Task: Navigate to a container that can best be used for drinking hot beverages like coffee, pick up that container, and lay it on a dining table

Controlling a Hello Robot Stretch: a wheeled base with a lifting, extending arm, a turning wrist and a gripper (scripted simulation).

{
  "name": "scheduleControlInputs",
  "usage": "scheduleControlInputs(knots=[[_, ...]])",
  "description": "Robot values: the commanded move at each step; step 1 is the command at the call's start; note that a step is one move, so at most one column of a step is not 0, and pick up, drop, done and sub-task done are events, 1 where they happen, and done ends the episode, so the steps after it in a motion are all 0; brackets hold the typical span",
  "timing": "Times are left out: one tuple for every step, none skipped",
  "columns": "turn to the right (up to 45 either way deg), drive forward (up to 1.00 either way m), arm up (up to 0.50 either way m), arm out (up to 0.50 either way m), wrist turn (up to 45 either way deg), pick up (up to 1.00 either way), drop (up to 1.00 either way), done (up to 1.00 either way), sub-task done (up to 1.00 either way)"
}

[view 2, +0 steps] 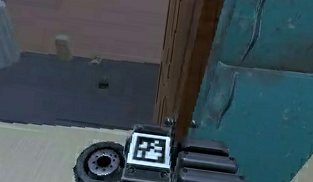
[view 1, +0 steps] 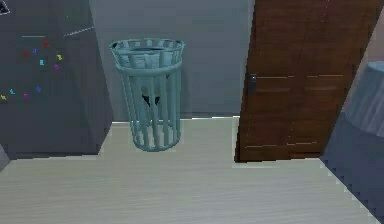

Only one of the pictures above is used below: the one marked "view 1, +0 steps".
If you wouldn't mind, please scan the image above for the teal slatted waste bin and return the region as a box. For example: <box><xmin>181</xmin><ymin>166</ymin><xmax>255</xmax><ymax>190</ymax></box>
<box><xmin>108</xmin><ymin>37</ymin><xmax>186</xmax><ymax>153</ymax></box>

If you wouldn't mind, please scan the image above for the brown wooden room door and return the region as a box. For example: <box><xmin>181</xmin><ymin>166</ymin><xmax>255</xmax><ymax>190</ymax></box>
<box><xmin>234</xmin><ymin>0</ymin><xmax>384</xmax><ymax>163</ymax></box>

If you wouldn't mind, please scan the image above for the dark grey fridge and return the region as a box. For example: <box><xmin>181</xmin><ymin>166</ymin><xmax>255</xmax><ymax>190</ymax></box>
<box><xmin>0</xmin><ymin>0</ymin><xmax>114</xmax><ymax>160</ymax></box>

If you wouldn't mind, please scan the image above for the black door handle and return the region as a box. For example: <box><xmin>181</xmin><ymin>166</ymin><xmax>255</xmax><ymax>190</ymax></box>
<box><xmin>247</xmin><ymin>73</ymin><xmax>258</xmax><ymax>95</ymax></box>

